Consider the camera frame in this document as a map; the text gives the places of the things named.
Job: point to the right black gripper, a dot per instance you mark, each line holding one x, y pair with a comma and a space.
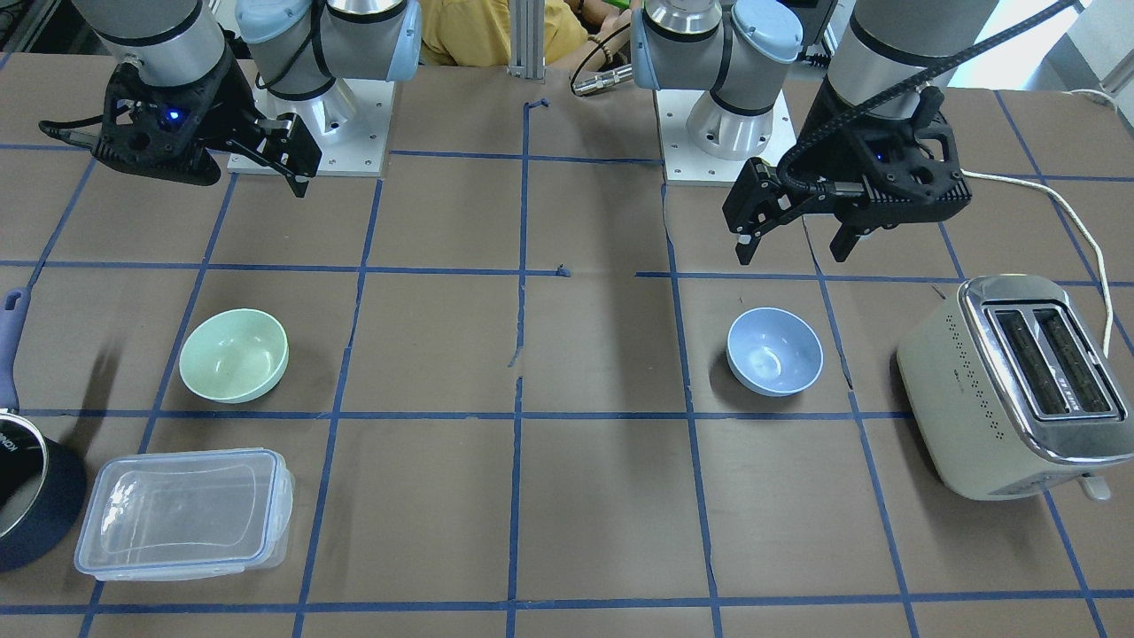
227, 95

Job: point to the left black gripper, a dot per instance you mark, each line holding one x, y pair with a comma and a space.
831, 113

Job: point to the blue bowl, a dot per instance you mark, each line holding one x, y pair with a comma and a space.
774, 353

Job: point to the green bowl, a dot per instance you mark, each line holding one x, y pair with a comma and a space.
235, 357

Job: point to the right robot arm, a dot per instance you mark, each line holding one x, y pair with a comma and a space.
303, 89

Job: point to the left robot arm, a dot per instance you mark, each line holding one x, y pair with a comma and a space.
739, 52

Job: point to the person in yellow shirt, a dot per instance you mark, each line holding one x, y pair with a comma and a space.
583, 34

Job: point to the cream toaster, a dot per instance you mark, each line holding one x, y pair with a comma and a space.
1012, 393

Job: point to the clear plastic food container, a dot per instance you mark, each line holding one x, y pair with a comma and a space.
185, 516

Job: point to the dark blue saucepan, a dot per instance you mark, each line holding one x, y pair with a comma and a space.
43, 483

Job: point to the silver cable connector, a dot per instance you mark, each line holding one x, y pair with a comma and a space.
602, 81

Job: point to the aluminium frame post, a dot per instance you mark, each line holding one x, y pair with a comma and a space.
526, 40

